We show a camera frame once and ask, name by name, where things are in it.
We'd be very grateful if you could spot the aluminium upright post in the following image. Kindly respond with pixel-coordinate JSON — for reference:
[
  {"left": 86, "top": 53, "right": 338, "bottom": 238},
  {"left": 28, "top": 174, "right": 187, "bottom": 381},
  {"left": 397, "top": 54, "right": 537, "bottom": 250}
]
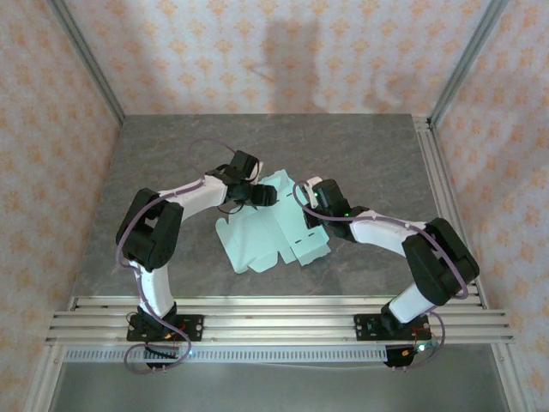
[
  {"left": 45, "top": 0, "right": 126, "bottom": 126},
  {"left": 427, "top": 0, "right": 512, "bottom": 126}
]

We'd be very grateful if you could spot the aluminium frame leg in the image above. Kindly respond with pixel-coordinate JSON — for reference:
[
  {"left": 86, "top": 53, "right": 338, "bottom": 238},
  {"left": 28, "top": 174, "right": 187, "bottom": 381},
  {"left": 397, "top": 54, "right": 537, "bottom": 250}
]
[
  {"left": 25, "top": 342, "right": 68, "bottom": 412},
  {"left": 488, "top": 342, "right": 540, "bottom": 412}
]

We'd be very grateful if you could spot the aluminium side rail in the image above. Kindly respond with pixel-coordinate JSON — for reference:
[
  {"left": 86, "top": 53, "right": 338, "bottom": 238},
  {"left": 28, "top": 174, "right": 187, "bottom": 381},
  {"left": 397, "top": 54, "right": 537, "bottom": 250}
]
[{"left": 413, "top": 116, "right": 489, "bottom": 309}]

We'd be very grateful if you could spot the aluminium rail frame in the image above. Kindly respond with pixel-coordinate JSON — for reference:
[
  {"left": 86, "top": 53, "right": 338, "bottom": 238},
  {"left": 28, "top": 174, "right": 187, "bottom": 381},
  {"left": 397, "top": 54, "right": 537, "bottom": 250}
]
[{"left": 45, "top": 294, "right": 516, "bottom": 345}]

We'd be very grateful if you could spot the mint green paper box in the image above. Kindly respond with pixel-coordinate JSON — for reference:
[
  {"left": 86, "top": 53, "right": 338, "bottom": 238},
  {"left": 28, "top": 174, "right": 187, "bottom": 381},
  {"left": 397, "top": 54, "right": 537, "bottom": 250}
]
[{"left": 214, "top": 169, "right": 331, "bottom": 275}]

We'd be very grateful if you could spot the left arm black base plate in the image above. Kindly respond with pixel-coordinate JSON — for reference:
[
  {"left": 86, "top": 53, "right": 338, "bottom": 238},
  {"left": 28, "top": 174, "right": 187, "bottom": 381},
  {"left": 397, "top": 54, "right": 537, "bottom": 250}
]
[{"left": 127, "top": 314, "right": 205, "bottom": 343}]

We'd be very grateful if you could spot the grey metal panel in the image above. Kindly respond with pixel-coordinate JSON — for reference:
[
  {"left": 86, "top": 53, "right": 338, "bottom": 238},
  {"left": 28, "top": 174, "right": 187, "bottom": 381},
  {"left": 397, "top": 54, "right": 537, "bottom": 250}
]
[{"left": 51, "top": 362, "right": 514, "bottom": 412}]

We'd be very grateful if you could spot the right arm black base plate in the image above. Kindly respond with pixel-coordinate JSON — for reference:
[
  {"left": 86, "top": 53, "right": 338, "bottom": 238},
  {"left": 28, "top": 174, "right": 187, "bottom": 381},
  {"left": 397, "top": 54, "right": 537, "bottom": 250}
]
[{"left": 353, "top": 312, "right": 431, "bottom": 342}]

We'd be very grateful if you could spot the slotted grey cable duct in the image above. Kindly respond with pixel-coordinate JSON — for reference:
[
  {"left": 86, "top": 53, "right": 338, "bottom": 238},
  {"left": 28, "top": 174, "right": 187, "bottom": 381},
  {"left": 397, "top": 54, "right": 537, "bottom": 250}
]
[{"left": 63, "top": 346, "right": 389, "bottom": 364}]

